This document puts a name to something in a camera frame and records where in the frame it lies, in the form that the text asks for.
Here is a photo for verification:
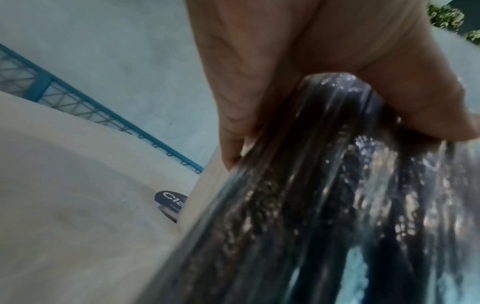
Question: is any person's left hand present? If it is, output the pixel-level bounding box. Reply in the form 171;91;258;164
185;0;480;171

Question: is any pack of black straws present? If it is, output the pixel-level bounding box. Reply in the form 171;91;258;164
142;73;480;304

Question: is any hanging small-leaf green plant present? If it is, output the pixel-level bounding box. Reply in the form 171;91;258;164
427;3;480;46

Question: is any round purple sticker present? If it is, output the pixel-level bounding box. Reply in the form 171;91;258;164
154;189;189;224

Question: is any blue mesh fence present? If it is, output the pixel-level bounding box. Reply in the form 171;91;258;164
0;43;206;174

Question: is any beige table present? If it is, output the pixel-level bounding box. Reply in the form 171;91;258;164
0;90;226;304

